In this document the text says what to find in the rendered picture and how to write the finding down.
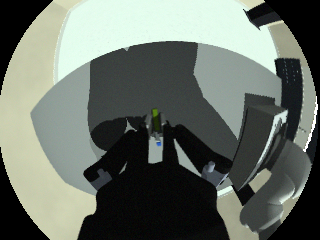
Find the lime green rod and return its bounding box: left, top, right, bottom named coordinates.
left=152, top=108, right=159, bottom=130

